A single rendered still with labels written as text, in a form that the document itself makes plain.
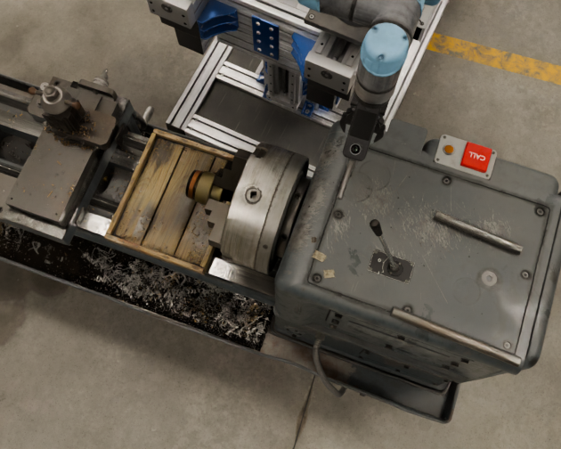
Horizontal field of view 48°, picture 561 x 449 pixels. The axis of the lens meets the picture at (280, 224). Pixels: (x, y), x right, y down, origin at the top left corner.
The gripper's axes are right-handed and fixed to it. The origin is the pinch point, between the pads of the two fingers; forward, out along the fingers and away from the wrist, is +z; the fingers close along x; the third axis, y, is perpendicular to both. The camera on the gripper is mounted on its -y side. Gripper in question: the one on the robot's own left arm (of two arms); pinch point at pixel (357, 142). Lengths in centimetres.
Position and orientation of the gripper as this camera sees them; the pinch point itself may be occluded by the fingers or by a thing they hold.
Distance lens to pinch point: 137.3
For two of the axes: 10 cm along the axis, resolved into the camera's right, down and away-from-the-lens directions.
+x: -9.4, -3.3, 1.0
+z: 0.0, 3.0, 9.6
